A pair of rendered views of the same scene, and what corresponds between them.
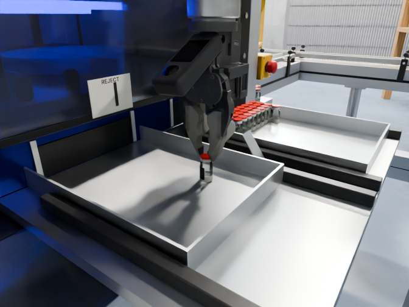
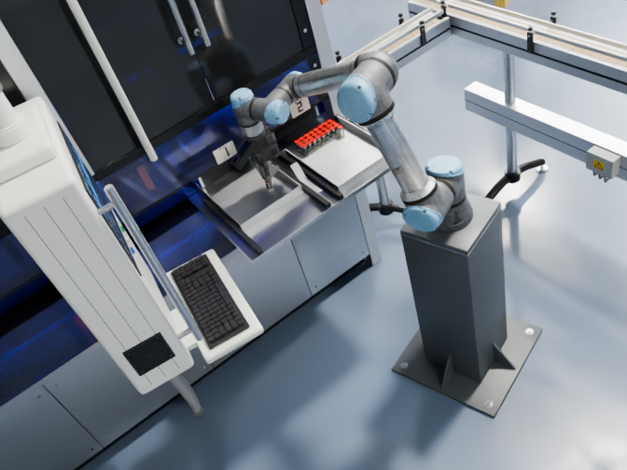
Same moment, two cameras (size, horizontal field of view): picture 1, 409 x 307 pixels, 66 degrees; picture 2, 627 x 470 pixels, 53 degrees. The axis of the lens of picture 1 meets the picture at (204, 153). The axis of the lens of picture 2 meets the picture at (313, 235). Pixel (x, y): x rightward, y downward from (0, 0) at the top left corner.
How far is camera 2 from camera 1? 1.86 m
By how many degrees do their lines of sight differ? 32
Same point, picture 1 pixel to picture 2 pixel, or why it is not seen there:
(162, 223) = (243, 213)
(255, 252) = (268, 226)
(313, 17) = not seen: outside the picture
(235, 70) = (267, 149)
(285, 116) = (353, 130)
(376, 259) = (541, 226)
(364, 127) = not seen: hidden behind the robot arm
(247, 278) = (259, 234)
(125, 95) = (231, 150)
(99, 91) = (218, 154)
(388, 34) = not seen: outside the picture
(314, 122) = (366, 137)
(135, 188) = (239, 194)
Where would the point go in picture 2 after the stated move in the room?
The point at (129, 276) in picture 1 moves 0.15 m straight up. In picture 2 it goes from (227, 231) to (212, 199)
